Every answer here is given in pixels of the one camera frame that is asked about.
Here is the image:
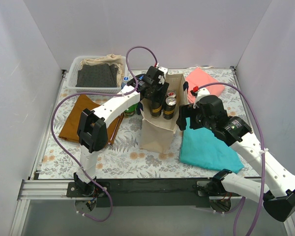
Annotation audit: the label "dark can silver pull-tab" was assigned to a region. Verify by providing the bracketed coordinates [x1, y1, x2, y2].
[163, 96, 177, 120]

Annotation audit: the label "beige crumpled cloth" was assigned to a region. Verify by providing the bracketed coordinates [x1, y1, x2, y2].
[80, 54, 128, 87]

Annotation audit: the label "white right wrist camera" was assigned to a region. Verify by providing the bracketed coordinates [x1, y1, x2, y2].
[190, 86, 210, 109]

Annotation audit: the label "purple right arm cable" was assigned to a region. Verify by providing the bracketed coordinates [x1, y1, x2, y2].
[199, 82, 266, 236]

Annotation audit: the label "red tab can right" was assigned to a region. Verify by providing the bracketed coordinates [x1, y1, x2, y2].
[167, 90, 177, 98]

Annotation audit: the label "dark can dented lid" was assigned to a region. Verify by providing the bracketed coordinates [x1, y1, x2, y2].
[150, 101, 162, 118]

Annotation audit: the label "green Perrier bottle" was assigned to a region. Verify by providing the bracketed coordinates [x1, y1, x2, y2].
[124, 105, 136, 116]
[135, 102, 142, 115]

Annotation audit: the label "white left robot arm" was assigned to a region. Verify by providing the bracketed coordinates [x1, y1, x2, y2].
[74, 66, 169, 197]

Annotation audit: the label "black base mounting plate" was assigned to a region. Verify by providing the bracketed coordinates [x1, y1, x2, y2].
[66, 177, 239, 208]

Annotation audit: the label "floral patterned table mat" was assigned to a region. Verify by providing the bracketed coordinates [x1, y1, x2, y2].
[34, 68, 259, 179]

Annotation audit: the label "pink folded cloth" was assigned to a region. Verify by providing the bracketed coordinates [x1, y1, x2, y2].
[185, 68, 225, 103]

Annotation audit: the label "white plastic basket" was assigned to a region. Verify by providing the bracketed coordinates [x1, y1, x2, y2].
[65, 56, 121, 94]

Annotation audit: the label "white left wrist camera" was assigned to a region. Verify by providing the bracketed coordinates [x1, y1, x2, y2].
[155, 63, 168, 84]

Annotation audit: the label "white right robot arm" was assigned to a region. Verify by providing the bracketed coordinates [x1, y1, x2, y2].
[177, 95, 295, 222]

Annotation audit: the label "teal folded cloth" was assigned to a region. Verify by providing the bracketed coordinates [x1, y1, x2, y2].
[179, 119, 244, 174]

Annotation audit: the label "brown folded cloth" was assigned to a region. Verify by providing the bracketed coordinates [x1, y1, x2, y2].
[59, 95, 124, 145]

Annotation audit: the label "aluminium frame rail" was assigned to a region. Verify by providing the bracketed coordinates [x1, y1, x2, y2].
[9, 180, 74, 236]

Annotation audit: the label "beige canvas tote bag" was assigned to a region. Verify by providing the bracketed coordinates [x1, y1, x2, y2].
[140, 74, 188, 153]

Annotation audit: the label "Pocari Sweat bottle blue label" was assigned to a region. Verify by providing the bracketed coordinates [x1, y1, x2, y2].
[121, 77, 129, 89]

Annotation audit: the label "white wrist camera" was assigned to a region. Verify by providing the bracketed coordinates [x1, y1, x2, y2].
[155, 63, 168, 84]
[190, 86, 210, 109]

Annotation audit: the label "dark grey dotted cloth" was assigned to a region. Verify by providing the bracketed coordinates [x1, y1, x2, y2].
[75, 63, 118, 88]

